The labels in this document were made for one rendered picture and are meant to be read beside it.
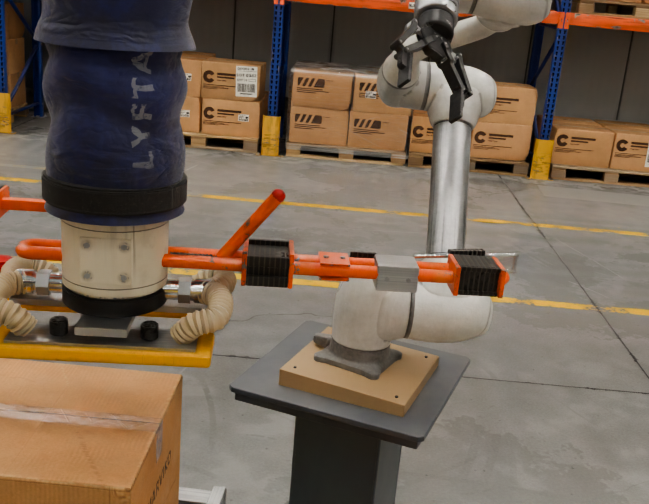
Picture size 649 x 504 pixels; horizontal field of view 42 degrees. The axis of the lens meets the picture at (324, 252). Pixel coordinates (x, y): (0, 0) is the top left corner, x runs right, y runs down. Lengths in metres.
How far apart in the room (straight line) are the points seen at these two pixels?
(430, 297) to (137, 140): 1.05
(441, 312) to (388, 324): 0.13
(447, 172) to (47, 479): 1.30
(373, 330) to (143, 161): 0.99
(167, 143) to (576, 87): 8.95
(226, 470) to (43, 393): 1.60
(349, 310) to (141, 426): 0.74
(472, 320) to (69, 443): 1.06
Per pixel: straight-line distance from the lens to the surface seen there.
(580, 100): 10.13
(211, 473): 3.16
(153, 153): 1.29
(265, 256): 1.36
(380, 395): 2.05
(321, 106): 8.45
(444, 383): 2.23
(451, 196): 2.22
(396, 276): 1.40
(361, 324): 2.10
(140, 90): 1.27
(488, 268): 1.42
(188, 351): 1.33
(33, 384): 1.70
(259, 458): 3.26
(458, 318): 2.12
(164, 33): 1.27
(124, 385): 1.68
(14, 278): 1.45
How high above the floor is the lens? 1.72
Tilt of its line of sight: 18 degrees down
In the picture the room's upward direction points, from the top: 5 degrees clockwise
